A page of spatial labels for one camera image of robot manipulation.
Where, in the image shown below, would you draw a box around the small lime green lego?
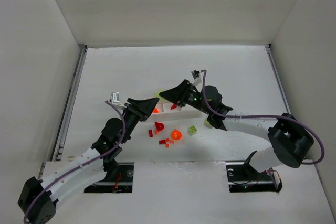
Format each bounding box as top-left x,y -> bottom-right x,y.
154,89 -> 162,99

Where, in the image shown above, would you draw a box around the dark red lego cluster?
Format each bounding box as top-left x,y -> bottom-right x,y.
154,122 -> 164,132

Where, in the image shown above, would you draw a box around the lime green curved lego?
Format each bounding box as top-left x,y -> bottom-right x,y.
204,119 -> 212,128

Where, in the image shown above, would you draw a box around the large lime green lego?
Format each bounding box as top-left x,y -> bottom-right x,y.
188,125 -> 197,135

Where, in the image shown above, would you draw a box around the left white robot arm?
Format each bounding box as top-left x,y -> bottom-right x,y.
18,98 -> 159,223

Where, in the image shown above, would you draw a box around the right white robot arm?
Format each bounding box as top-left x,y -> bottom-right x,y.
159,80 -> 314,173

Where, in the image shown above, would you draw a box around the white three-compartment tray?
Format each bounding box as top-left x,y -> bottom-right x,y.
148,99 -> 203,122

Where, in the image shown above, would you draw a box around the small orange lego pieces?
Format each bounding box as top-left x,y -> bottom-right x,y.
165,138 -> 175,148

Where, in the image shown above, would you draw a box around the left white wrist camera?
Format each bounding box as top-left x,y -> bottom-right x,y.
109,92 -> 123,106

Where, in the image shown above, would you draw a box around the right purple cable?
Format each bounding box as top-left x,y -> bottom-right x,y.
199,69 -> 326,166

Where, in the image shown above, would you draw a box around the purple cable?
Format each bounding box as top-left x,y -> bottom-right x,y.
199,69 -> 326,166
23,100 -> 127,223

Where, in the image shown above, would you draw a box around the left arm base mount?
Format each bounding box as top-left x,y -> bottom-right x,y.
83,163 -> 134,194

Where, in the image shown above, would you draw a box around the left aluminium rail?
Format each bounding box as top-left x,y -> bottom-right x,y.
47,44 -> 88,161

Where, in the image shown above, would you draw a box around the aluminium rail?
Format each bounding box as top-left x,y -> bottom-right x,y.
265,44 -> 292,114
47,44 -> 88,161

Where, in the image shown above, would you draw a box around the right aluminium rail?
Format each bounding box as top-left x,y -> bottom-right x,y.
265,44 -> 292,114

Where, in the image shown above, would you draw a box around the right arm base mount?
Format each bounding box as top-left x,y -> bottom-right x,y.
226,151 -> 283,193

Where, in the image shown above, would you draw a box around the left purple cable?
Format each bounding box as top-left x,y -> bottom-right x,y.
23,100 -> 127,223

